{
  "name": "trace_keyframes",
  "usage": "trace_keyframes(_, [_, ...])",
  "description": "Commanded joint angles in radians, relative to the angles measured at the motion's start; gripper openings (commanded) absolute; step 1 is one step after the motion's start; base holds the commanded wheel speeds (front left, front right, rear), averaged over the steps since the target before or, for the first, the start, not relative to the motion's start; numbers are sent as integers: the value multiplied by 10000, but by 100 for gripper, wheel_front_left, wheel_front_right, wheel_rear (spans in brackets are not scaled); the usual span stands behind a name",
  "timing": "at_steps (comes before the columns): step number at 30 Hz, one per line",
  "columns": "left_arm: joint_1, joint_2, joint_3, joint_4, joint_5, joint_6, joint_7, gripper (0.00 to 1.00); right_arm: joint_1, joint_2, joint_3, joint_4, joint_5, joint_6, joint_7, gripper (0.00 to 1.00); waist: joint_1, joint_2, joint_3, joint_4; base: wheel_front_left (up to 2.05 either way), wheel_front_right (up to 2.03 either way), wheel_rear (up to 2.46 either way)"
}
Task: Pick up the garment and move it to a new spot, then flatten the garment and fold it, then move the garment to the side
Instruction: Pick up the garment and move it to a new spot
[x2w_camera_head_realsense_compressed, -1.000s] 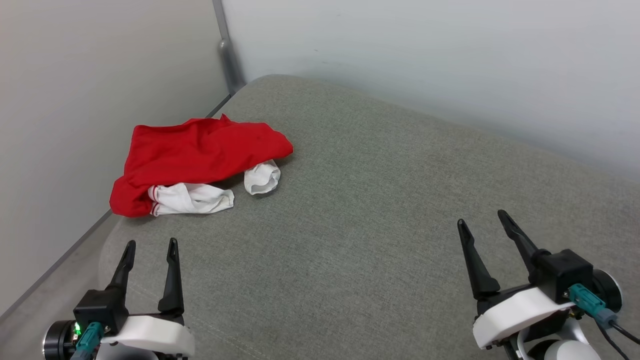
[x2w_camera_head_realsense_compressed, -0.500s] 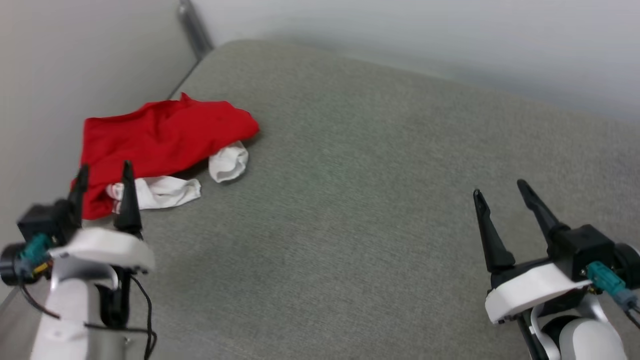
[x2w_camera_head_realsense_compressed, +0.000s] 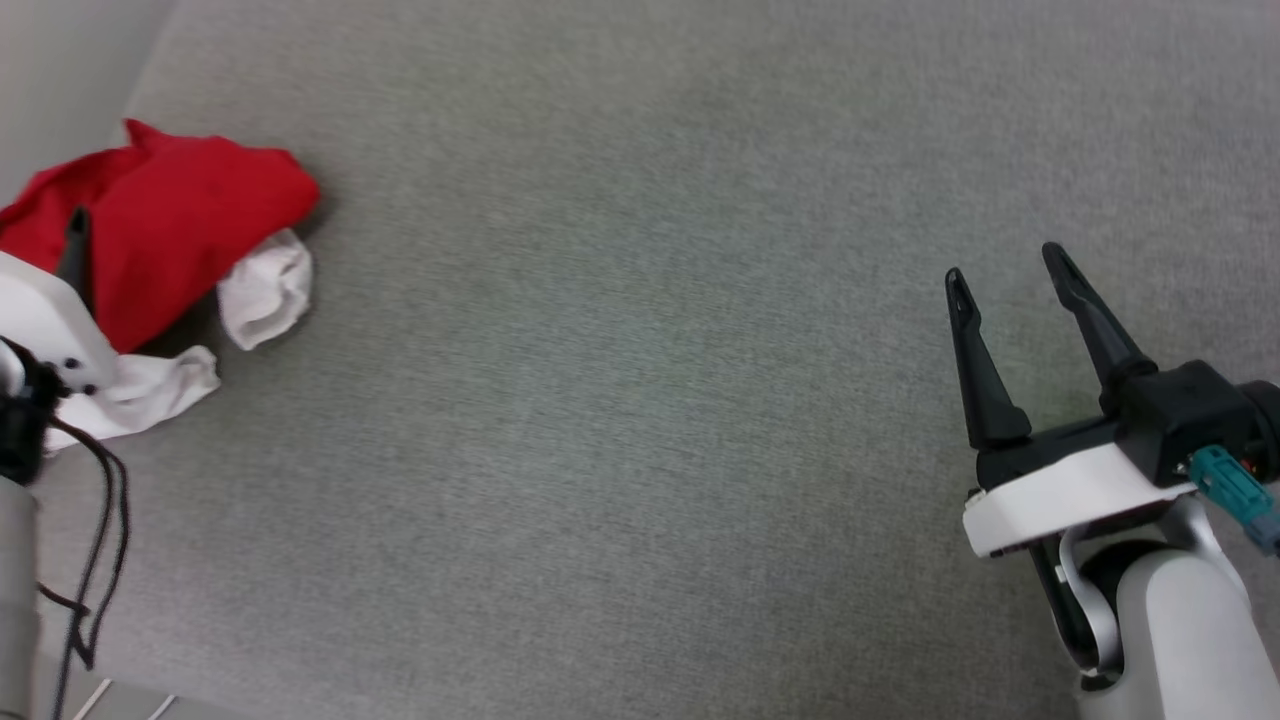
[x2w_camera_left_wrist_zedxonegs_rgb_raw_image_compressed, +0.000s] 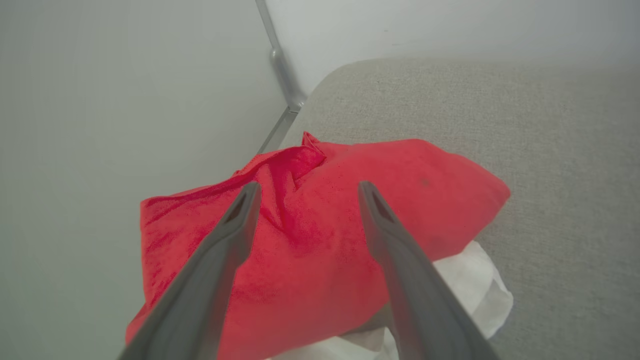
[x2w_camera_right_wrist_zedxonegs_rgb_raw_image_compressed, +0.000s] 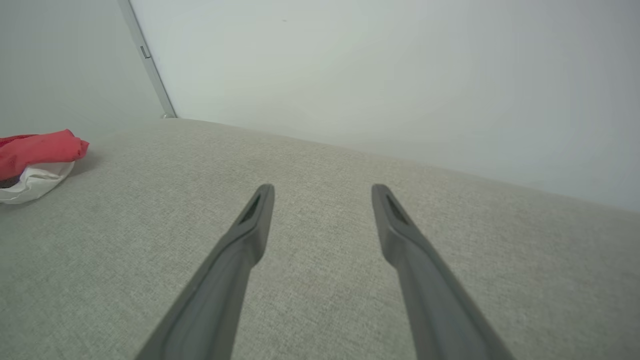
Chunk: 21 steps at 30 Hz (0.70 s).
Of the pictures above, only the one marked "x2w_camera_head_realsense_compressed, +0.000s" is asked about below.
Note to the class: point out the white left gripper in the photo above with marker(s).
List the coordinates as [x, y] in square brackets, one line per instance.
[50, 320]

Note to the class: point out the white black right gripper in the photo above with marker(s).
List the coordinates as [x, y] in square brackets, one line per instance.
[1060, 495]

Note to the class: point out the red jersey with white sleeves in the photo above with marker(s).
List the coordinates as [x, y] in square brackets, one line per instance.
[180, 220]

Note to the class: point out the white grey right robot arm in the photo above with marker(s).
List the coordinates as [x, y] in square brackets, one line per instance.
[1180, 620]

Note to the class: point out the grey fabric sofa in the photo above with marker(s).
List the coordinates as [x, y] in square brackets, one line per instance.
[640, 400]

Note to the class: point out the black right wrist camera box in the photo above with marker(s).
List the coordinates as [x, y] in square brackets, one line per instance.
[1190, 415]

